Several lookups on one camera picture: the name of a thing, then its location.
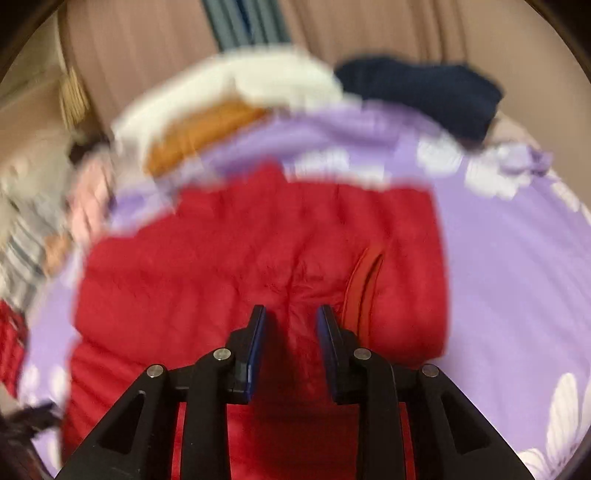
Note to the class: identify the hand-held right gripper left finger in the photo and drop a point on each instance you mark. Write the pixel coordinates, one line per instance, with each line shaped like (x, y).
(255, 350)

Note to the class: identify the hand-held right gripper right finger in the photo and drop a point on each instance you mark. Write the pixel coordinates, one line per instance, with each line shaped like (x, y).
(325, 350)

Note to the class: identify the red puffer jacket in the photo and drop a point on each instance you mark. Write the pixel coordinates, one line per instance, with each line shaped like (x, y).
(207, 277)

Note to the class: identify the purple floral bedsheet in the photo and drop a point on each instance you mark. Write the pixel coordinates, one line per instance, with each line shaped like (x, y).
(508, 277)

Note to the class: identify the pink cloth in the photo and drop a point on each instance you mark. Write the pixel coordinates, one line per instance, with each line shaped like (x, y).
(92, 198)

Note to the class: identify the red patterned cloth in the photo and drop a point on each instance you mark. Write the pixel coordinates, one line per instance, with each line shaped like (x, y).
(11, 346)

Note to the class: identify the plaid cloth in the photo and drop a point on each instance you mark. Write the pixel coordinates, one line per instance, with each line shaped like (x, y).
(23, 263)

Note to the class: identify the black cloth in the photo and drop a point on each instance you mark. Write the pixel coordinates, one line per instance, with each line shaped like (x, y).
(87, 150)

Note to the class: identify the white fleece garment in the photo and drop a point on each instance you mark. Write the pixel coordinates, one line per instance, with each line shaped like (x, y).
(277, 78)

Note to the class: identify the navy blue garment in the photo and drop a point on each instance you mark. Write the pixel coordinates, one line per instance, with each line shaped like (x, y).
(425, 92)

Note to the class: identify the pinkish brown curtain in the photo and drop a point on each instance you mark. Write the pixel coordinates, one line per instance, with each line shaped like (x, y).
(138, 55)

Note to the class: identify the grey-blue window frame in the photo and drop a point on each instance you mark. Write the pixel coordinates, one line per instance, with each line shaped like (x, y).
(240, 23)

